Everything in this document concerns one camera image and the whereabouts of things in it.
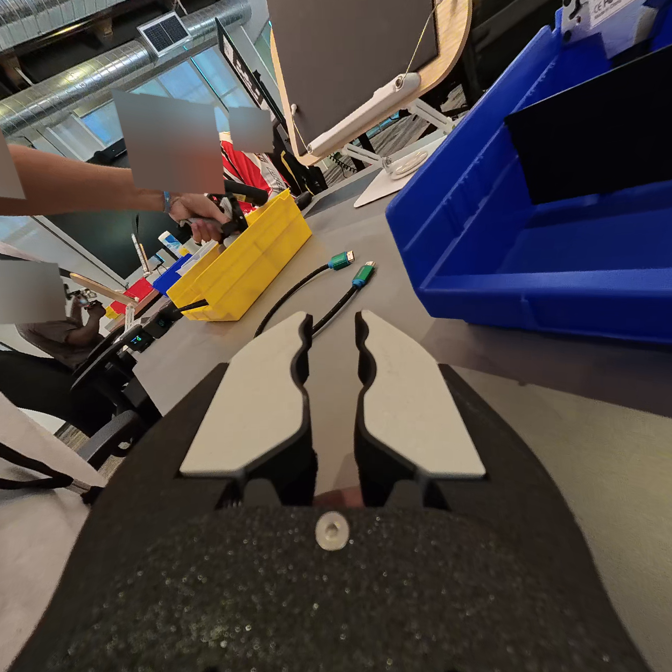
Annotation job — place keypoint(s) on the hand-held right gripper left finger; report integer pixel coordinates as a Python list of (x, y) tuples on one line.
[(252, 409)]

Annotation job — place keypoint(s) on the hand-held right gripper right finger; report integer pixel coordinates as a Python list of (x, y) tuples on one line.
[(409, 414)]

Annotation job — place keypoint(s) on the yellow plastic bin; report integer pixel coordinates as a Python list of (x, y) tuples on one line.
[(252, 262)]

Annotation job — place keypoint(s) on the large blue plastic bin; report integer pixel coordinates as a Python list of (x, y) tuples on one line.
[(472, 210)]

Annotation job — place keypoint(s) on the person's left forearm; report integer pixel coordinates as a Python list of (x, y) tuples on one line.
[(63, 183)]

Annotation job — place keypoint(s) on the desk control panel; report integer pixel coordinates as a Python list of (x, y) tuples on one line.
[(137, 340)]

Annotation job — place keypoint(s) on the grey desk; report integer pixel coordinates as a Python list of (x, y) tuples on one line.
[(603, 472)]

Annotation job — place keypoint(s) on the person's left hand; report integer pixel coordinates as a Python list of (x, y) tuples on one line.
[(195, 210)]

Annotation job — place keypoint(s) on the red white jersey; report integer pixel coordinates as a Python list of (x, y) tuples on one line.
[(246, 168)]

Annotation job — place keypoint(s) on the blue wristband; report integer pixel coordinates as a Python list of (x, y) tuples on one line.
[(167, 202)]

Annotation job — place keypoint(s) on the white bottle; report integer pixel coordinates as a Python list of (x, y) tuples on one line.
[(170, 242)]

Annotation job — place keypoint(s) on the small blue bin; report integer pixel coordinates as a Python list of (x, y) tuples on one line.
[(170, 278)]

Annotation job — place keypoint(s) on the black hanging sign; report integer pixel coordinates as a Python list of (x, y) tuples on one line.
[(239, 68)]

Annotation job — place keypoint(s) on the small red bin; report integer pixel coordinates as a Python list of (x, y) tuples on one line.
[(137, 291)]

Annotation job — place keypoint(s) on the black office chair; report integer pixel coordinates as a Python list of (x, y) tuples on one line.
[(110, 362)]

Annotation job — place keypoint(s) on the black board wooden rim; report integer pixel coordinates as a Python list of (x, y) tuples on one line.
[(346, 52)]

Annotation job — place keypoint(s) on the small solar panel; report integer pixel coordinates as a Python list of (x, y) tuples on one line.
[(165, 32)]

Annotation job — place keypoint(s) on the person's white shirt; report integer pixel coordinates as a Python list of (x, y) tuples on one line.
[(26, 525)]

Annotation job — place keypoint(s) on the black bin divider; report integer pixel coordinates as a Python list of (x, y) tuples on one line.
[(593, 141)]

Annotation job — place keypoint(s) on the white power adapter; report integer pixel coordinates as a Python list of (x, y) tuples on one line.
[(603, 15)]

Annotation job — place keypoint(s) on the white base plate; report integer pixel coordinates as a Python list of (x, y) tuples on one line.
[(383, 189)]

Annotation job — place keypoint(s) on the silver ventilation duct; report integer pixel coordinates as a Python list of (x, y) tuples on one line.
[(63, 99), (52, 21)]

